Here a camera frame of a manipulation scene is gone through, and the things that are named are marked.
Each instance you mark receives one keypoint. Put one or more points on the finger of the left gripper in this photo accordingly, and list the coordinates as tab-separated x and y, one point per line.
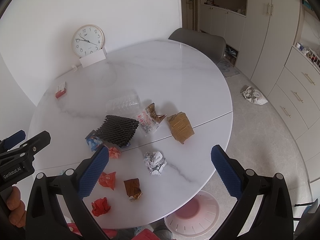
34	145
13	140

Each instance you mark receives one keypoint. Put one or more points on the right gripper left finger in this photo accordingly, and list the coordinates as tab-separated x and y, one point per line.
45	219

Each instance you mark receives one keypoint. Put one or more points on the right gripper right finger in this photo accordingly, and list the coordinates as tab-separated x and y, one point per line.
274	219

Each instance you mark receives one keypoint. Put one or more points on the red paper ball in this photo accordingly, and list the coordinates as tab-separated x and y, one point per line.
100	207

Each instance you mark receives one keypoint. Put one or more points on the blue horse print carton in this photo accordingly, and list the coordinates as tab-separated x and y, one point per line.
93	141

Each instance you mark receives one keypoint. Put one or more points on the orange red plastic wrapper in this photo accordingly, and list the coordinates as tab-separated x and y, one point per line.
108	180

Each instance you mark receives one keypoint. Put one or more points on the orange paper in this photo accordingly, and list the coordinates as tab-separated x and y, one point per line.
114	153

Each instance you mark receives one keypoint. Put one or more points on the black ridged plastic tray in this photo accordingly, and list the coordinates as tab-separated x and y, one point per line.
117	130

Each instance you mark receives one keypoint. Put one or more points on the brown foil wrapper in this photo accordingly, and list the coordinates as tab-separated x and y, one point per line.
132	187

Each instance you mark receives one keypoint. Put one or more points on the clear plastic bottle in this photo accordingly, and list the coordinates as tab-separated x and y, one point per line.
126	105

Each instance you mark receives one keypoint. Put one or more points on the clear printed snack wrapper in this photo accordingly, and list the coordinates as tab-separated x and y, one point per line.
149	120

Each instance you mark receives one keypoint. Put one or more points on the white newspaper ball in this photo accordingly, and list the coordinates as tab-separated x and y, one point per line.
155	162

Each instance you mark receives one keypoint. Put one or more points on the brown paper bag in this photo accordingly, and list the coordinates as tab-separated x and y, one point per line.
180	127

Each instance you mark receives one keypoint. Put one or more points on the pink white trash bin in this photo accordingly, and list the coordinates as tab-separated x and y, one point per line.
196	217

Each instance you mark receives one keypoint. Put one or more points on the person's left hand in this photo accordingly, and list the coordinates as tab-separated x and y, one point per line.
17	215

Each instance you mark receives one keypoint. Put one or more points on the black legged chair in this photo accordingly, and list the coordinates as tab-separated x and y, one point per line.
308	223

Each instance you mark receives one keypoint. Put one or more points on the red and white small box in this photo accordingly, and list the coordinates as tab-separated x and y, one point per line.
61	90

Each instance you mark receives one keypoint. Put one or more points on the person's grey trouser legs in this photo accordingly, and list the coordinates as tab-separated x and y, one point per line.
159	231

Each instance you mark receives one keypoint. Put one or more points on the white tote bag on floor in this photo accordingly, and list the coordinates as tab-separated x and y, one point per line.
254	96

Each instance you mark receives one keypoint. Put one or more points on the floor mat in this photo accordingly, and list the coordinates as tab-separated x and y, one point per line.
226	68

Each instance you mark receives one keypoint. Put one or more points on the grey dining chair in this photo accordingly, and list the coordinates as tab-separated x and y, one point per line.
210	45

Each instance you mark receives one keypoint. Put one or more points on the white round wall clock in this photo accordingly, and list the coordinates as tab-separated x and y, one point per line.
87	40

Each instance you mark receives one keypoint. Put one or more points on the beige cabinet wall unit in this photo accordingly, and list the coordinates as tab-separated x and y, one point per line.
268	57

